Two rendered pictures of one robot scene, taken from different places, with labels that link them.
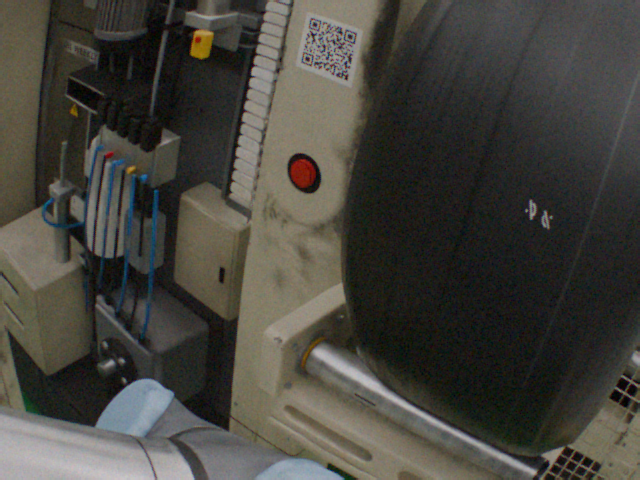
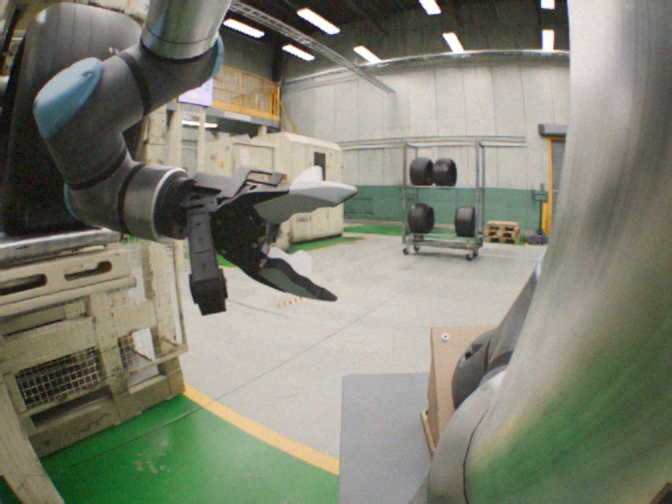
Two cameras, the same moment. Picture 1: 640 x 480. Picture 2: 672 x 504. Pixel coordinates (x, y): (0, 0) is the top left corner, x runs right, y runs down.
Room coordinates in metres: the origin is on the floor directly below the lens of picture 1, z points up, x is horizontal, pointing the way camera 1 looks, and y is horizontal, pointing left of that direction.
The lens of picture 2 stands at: (0.08, 0.39, 0.96)
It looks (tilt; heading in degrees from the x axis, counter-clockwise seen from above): 9 degrees down; 266
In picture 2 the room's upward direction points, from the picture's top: straight up
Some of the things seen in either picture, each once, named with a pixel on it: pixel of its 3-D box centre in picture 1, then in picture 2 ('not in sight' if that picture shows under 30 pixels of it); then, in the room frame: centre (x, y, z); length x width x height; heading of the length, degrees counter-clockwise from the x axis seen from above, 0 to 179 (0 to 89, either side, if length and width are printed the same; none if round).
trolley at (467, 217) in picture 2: not in sight; (444, 199); (-2.14, -5.12, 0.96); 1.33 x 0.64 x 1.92; 142
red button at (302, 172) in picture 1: (305, 172); not in sight; (0.80, 0.03, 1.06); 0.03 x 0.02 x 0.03; 58
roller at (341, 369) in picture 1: (432, 420); (53, 241); (0.61, -0.16, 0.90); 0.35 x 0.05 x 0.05; 58
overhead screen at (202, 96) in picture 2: not in sight; (195, 86); (1.72, -4.22, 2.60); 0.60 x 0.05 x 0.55; 54
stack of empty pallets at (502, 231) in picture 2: not in sight; (503, 231); (-4.68, -7.23, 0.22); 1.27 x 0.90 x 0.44; 54
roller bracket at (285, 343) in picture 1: (377, 297); not in sight; (0.82, -0.08, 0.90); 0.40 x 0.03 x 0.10; 148
